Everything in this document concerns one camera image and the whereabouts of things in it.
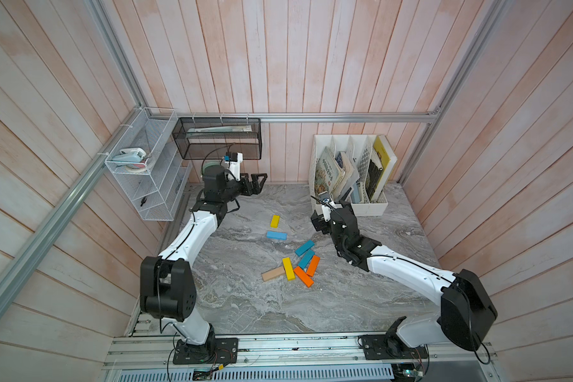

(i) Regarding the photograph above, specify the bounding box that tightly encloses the natural wood block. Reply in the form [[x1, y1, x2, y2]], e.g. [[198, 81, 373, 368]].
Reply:
[[262, 266, 285, 282]]

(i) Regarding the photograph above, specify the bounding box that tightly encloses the teal block lower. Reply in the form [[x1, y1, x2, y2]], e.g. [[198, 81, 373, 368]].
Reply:
[[298, 249, 315, 270]]

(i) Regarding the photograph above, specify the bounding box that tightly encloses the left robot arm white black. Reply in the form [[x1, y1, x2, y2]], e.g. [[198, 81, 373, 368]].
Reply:
[[139, 162, 267, 363]]

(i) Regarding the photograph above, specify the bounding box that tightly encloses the black mesh wall basket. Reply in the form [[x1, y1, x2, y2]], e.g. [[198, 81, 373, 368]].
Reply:
[[172, 116, 263, 161]]

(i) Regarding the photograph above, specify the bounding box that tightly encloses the white file organizer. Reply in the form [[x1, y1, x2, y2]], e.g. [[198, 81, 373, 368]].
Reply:
[[308, 133, 398, 218]]

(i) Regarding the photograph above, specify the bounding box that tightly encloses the white wire wall shelf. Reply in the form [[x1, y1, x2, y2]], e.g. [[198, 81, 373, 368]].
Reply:
[[105, 108, 193, 221]]

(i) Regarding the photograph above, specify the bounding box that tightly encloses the paper in mesh basket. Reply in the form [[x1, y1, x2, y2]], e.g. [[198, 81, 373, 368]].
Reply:
[[187, 125, 252, 135]]

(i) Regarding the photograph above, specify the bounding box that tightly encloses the orange block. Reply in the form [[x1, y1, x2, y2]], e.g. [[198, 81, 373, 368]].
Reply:
[[307, 256, 320, 278], [294, 267, 315, 288]]

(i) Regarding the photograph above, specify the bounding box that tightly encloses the illustrated children's book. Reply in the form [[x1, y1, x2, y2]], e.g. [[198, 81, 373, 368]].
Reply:
[[315, 146, 345, 200]]

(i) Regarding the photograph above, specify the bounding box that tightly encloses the teal block upper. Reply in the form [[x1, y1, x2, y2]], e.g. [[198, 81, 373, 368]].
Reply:
[[294, 240, 315, 256]]

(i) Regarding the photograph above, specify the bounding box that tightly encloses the tape dispenser on shelf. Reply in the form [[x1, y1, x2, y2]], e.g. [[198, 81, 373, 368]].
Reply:
[[111, 147, 149, 173]]

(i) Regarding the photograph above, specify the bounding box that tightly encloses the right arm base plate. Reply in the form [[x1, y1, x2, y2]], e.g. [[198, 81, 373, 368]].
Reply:
[[358, 334, 429, 361]]

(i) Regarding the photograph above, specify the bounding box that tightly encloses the green plastic cup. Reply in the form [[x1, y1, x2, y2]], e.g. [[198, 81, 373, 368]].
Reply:
[[202, 162, 225, 181]]

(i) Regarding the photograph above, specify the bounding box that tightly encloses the short yellow block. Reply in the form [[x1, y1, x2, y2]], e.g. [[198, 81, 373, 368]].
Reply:
[[270, 215, 280, 229]]

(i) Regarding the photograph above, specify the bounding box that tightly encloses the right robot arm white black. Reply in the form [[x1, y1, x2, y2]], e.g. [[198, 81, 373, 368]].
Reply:
[[310, 204, 498, 358]]

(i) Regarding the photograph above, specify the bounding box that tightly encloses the orange block upper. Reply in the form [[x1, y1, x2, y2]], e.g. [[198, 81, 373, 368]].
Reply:
[[307, 256, 320, 278]]

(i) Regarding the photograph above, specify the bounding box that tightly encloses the light blue block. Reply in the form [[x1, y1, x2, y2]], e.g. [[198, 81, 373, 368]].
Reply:
[[266, 231, 287, 240]]

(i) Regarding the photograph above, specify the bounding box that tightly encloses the orange block lower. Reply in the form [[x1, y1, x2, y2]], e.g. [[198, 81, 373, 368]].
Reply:
[[294, 267, 315, 288]]

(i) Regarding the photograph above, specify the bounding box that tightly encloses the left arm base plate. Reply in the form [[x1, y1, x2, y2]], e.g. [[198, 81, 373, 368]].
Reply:
[[173, 337, 239, 365]]

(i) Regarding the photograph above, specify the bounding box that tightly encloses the teal block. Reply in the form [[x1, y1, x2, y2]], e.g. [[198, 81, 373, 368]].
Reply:
[[298, 249, 315, 270], [294, 240, 315, 256]]

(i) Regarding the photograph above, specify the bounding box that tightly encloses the long yellow block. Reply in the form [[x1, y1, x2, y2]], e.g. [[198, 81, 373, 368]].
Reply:
[[282, 257, 295, 281]]

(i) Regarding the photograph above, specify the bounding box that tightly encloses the yellow cover book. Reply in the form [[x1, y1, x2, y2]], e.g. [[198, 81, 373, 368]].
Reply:
[[368, 135, 397, 202]]

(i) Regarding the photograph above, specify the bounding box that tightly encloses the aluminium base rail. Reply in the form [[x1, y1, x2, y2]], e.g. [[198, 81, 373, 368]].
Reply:
[[100, 333, 498, 380]]

